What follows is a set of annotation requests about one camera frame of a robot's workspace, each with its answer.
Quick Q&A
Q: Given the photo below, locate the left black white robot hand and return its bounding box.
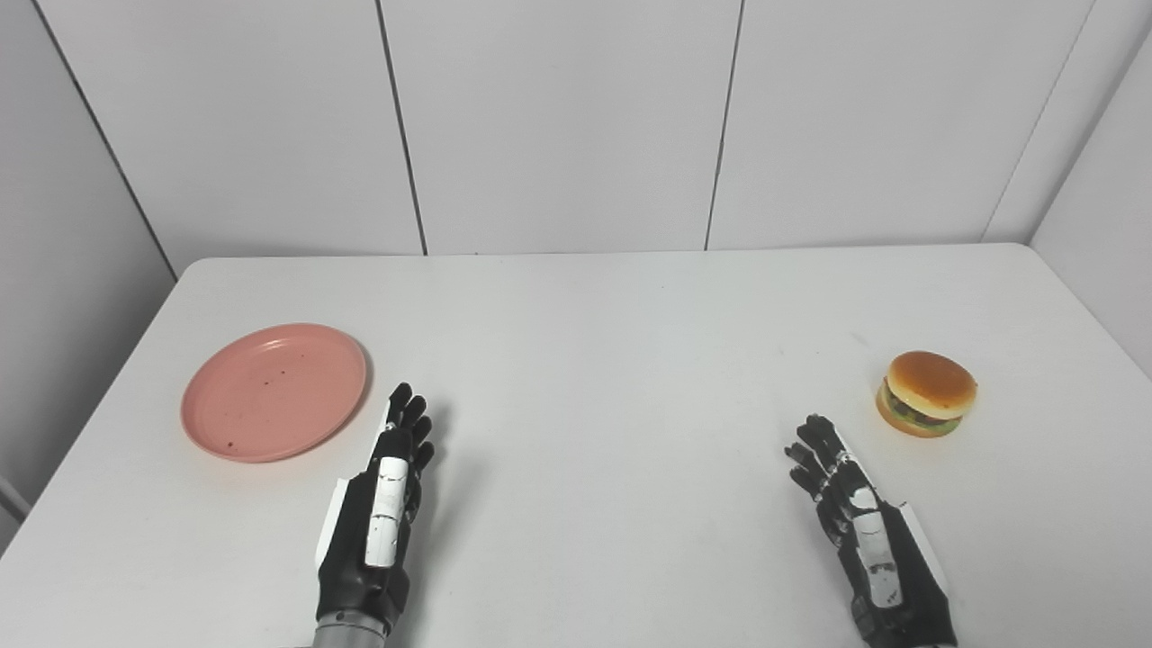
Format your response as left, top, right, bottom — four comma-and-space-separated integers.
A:
315, 382, 436, 631

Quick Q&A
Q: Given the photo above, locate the white wall trim strip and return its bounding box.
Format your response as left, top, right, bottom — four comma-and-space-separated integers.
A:
0, 475, 31, 525

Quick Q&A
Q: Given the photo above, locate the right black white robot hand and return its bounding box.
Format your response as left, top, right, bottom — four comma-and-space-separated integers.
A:
785, 414, 957, 648

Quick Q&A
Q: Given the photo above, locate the pink round plate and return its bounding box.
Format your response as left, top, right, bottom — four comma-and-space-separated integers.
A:
180, 323, 370, 464

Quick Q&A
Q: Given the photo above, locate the toy hamburger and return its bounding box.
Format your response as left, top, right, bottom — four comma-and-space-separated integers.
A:
876, 351, 978, 439

